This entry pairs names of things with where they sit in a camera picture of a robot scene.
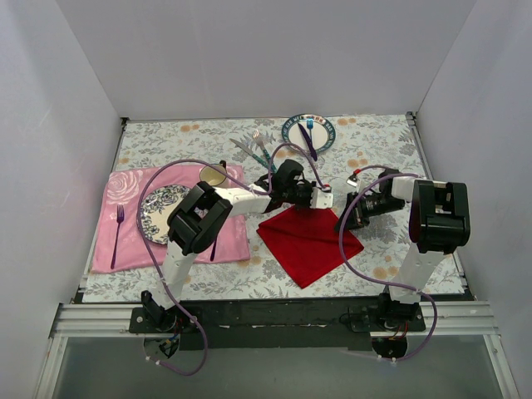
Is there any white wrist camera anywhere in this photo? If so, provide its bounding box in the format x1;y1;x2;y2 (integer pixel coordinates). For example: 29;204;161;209
346;170;361;190
309;185;334;209

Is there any purple cable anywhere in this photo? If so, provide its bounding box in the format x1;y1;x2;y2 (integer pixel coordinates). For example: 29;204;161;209
135;141;332;377
337;165;438;362

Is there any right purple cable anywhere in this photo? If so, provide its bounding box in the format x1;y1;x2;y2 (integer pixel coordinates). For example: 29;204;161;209
337;165;438;362

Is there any blue floral plate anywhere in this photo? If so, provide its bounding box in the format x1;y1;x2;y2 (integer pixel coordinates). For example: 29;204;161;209
140;185;190;245

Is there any cream enamel mug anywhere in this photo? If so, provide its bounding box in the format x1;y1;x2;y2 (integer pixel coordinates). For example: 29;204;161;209
199;160;230;188

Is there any blue fork on plate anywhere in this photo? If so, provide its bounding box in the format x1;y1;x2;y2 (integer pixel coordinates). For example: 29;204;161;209
307;118;313;141

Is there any red cloth napkin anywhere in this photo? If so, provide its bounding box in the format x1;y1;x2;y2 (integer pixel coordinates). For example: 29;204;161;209
257;206;343;288

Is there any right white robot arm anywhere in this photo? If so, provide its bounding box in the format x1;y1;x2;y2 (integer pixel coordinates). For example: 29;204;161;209
335;168;470;332

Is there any teal handled fork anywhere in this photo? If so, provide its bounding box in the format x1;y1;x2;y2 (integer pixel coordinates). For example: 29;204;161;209
253;130;274;167

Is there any purple knife on plate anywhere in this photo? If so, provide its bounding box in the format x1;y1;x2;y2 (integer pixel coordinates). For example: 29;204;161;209
298;123;318;161

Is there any pink floral placemat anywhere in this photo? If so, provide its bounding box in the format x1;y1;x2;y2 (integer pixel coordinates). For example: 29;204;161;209
92;167;250;273

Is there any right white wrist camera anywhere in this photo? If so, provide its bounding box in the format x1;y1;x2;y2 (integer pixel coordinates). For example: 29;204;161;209
346;170;361;190

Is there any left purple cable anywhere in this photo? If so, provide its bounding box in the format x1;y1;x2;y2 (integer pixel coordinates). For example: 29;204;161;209
135;141;332;377

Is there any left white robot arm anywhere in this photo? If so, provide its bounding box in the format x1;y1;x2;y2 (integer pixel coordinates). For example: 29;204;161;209
140;160;332;333

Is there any purple fork on placemat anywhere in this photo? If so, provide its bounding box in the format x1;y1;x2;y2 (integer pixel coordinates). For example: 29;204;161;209
110;204;125;270

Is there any purple spoon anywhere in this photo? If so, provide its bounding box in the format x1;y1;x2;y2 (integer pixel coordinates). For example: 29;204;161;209
209;239;218;262

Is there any teal handled knife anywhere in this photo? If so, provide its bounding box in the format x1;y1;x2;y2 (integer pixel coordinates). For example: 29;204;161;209
230;139;277;173

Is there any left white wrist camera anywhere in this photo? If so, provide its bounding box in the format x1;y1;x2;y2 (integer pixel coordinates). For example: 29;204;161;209
309;185;334;209

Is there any white plate blue rim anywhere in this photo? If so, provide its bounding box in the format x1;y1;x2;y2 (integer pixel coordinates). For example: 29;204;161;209
281;114;337;160

